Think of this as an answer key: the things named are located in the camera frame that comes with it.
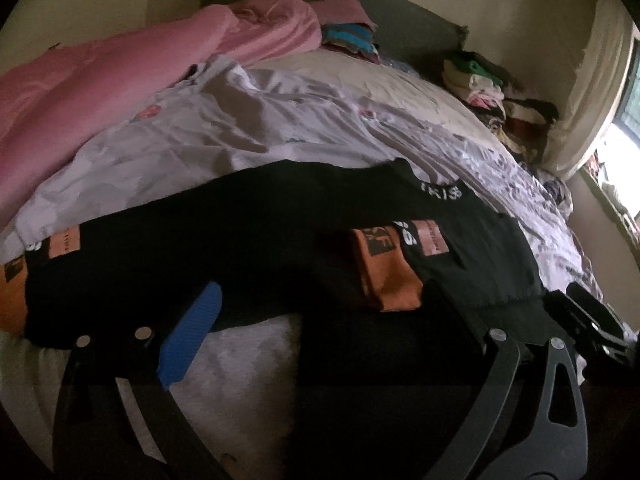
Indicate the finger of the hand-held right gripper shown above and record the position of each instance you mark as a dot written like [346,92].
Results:
[595,320]

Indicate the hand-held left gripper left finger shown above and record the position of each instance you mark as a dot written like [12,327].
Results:
[187,332]

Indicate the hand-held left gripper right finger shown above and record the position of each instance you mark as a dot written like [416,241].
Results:
[492,365]

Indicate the black sweater with orange patches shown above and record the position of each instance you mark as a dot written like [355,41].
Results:
[260,240]

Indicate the stack of folded clothes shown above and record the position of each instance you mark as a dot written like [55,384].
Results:
[492,95]

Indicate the window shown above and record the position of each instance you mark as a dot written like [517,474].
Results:
[625,130]

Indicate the white floral duvet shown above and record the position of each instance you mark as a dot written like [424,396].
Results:
[240,125]

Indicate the cream curtain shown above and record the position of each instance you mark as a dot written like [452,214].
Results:
[595,75]

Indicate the pink blanket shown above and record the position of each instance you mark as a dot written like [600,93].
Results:
[90,85]

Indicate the beige bed sheet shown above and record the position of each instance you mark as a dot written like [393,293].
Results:
[380,85]

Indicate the colourful striped folded cloth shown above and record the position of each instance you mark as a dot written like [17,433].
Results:
[350,40]

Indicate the grey headboard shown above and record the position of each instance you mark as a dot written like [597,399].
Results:
[400,15]

